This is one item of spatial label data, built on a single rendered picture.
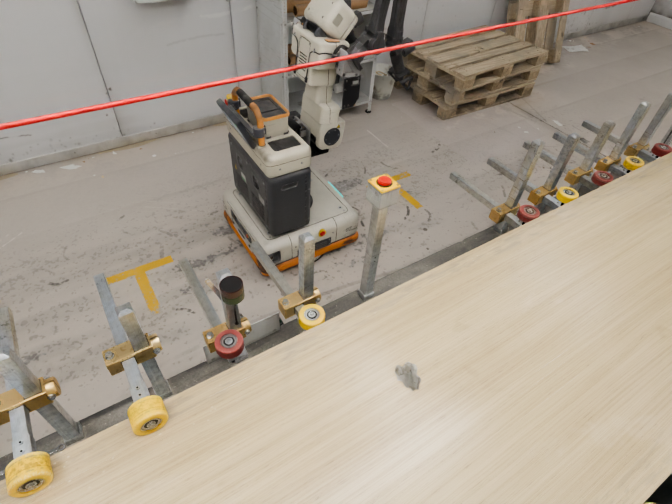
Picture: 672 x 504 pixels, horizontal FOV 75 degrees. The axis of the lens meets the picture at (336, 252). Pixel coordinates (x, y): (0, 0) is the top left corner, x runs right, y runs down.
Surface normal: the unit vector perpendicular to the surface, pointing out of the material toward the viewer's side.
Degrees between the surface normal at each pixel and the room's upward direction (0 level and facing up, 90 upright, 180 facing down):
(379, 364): 0
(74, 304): 0
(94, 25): 90
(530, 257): 0
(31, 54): 90
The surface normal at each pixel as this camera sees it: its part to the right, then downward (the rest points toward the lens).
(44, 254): 0.06, -0.70
